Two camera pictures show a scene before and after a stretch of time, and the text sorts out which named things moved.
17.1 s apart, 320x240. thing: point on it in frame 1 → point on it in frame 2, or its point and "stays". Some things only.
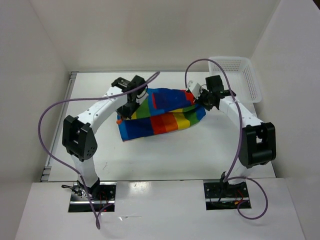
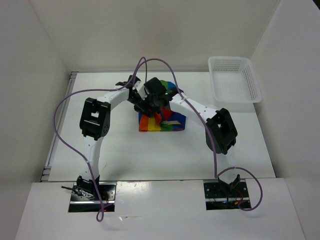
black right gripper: (199, 100) → (153, 109)
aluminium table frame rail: (47, 169) stays
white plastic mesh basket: (241, 75) stays
